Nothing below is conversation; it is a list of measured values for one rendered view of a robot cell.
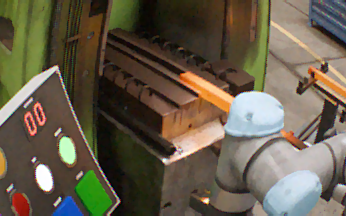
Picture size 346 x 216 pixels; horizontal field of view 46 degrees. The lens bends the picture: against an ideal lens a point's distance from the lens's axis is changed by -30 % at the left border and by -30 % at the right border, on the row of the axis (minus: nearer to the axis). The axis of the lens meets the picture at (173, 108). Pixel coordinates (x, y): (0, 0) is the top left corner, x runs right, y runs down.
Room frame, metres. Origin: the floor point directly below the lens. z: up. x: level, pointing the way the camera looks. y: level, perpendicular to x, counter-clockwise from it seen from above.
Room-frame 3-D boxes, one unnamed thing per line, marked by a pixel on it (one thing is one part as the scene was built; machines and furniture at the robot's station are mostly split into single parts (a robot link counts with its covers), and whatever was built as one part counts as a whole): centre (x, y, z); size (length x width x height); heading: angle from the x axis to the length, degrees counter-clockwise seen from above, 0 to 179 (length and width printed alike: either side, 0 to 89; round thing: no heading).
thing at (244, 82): (1.21, -0.13, 0.95); 0.12 x 0.08 x 0.06; 47
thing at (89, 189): (0.63, 0.12, 1.01); 0.07 x 0.05 x 0.07; 162
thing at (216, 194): (0.52, -0.10, 1.16); 0.08 x 0.08 x 0.05
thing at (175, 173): (1.23, 0.07, 0.69); 0.56 x 0.38 x 0.45; 47
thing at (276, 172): (0.44, -0.16, 1.23); 0.11 x 0.11 x 0.08; 28
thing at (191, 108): (1.18, 0.10, 0.96); 0.42 x 0.20 x 0.09; 47
